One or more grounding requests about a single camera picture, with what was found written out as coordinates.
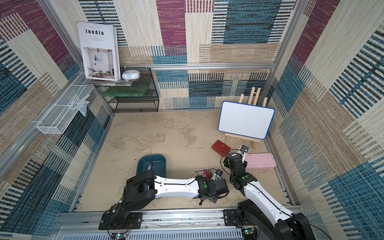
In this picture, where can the blue-framed whiteboard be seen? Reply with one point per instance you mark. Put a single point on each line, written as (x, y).
(245, 120)

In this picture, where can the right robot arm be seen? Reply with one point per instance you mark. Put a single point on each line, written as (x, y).
(261, 209)

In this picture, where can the black wire shelf rack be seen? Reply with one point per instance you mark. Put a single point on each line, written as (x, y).
(140, 95)

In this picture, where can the red leather wallet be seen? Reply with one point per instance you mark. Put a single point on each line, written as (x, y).
(221, 148)

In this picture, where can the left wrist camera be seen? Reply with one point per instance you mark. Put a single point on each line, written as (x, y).
(217, 175)

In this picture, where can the white round device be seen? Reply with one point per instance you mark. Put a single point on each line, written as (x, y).
(131, 75)

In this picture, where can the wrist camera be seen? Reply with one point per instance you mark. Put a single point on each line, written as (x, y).
(217, 175)
(244, 151)

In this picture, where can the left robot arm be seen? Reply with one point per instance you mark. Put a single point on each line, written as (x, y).
(146, 187)

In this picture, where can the pink pencil case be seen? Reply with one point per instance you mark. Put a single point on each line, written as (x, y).
(260, 161)

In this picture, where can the wooden easel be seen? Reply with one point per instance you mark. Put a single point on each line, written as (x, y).
(252, 100)

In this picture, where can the Inedia magazine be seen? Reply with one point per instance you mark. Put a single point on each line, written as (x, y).
(99, 48)

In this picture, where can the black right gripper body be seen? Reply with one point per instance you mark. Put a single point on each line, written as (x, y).
(235, 157)

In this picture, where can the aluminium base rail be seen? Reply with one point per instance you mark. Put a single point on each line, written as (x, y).
(178, 224)

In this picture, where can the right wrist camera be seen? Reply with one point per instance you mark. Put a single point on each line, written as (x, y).
(244, 151)

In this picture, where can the white wire basket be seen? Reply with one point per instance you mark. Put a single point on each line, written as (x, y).
(58, 118)

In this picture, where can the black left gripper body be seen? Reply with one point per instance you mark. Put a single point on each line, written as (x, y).
(213, 198)

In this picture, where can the teal plastic storage tray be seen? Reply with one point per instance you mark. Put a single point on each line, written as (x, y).
(155, 162)

